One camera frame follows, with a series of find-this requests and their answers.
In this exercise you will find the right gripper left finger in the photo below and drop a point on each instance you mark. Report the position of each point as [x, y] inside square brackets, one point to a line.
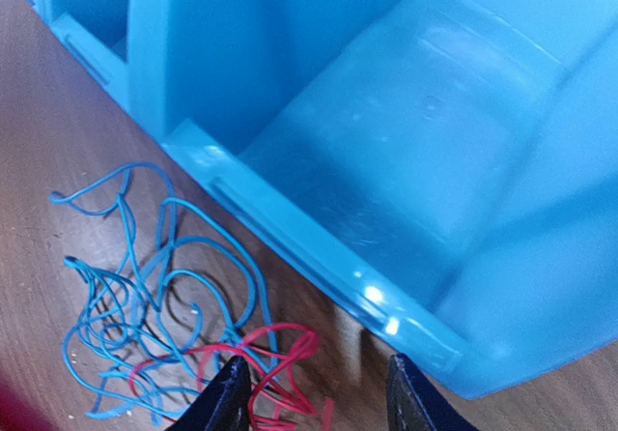
[223, 404]

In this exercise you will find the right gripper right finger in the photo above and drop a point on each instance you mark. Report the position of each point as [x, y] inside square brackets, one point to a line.
[413, 403]

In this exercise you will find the blue three-compartment bin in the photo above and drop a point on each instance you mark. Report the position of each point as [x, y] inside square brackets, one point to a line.
[445, 170]

